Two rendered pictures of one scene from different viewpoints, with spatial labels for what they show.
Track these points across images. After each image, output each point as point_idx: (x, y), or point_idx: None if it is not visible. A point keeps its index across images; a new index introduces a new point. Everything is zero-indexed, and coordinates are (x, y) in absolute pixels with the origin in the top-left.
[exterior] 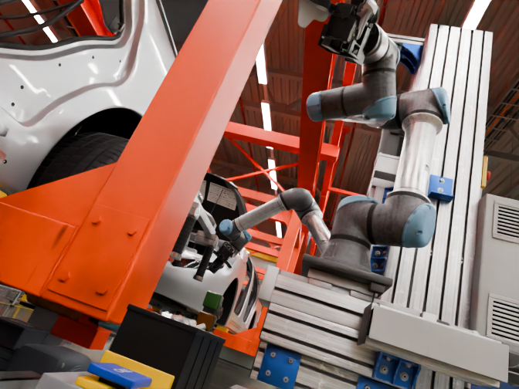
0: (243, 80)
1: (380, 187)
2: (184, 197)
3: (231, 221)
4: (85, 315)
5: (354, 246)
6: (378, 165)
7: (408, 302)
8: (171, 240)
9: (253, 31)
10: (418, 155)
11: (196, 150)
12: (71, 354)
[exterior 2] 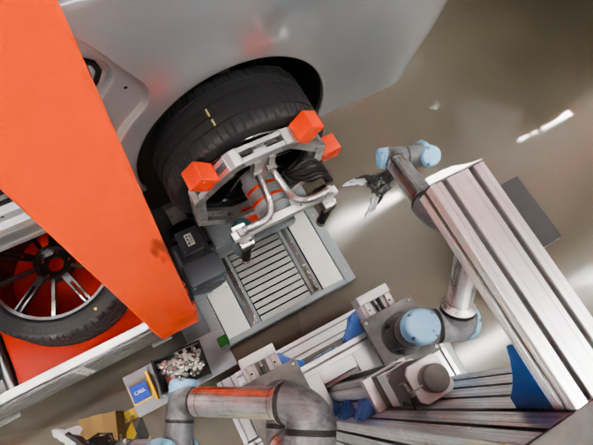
0: (168, 279)
1: (364, 392)
2: (173, 315)
3: (385, 159)
4: None
5: None
6: (379, 378)
7: (343, 442)
8: (184, 316)
9: (128, 282)
10: None
11: (154, 316)
12: (205, 276)
